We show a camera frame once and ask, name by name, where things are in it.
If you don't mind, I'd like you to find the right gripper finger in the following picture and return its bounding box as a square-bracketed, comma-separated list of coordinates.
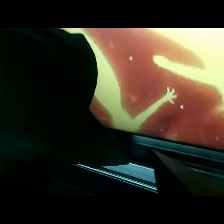
[152, 149, 224, 196]

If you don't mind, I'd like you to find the dark green garment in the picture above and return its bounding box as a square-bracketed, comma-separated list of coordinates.
[0, 27, 135, 196]

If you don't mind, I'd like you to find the silver frame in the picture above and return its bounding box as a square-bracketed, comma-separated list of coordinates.
[71, 161, 158, 194]

